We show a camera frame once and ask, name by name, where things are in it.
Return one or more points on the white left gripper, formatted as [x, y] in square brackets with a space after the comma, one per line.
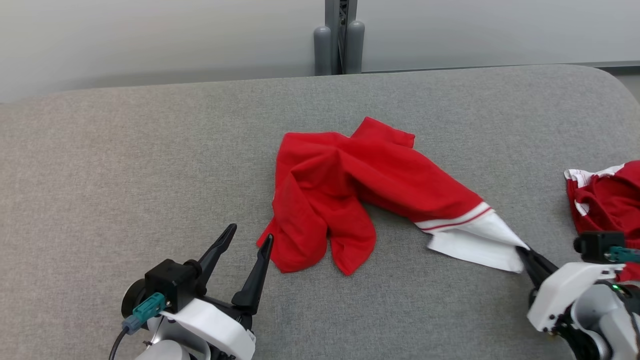
[215, 325]

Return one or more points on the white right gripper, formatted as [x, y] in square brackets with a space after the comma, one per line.
[560, 290]

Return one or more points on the red shorts with white stripe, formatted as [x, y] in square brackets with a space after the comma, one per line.
[610, 200]

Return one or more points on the red shirt with white sleeves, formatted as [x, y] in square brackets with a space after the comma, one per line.
[340, 190]

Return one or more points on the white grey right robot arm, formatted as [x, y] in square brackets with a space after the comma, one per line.
[622, 327]

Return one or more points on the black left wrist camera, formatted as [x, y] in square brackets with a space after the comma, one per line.
[170, 280]

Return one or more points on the grey partition bottom rail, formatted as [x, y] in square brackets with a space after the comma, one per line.
[500, 67]

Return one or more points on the grey cylindrical post foot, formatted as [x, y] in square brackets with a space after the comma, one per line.
[322, 52]
[355, 47]

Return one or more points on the grey metal partition post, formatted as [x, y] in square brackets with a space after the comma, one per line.
[332, 30]

